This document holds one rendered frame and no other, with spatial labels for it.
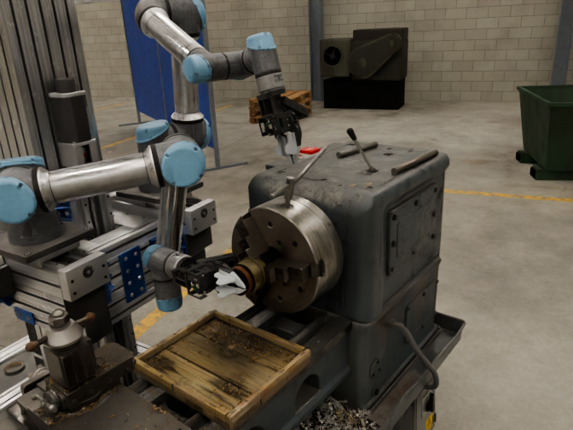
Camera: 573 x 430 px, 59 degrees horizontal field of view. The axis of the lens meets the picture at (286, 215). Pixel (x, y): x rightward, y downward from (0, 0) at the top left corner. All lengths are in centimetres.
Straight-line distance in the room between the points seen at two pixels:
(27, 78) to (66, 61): 14
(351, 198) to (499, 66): 998
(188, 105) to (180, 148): 54
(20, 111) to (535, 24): 1029
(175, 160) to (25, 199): 37
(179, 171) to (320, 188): 41
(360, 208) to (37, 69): 104
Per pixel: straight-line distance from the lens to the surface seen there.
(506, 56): 1128
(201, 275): 131
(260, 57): 142
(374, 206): 139
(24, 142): 177
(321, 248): 134
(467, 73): 1133
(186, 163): 134
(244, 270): 131
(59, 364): 115
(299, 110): 148
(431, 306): 199
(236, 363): 137
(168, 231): 156
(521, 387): 283
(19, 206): 138
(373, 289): 149
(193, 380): 134
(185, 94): 185
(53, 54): 178
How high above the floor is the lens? 170
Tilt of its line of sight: 21 degrees down
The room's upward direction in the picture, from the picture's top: 3 degrees counter-clockwise
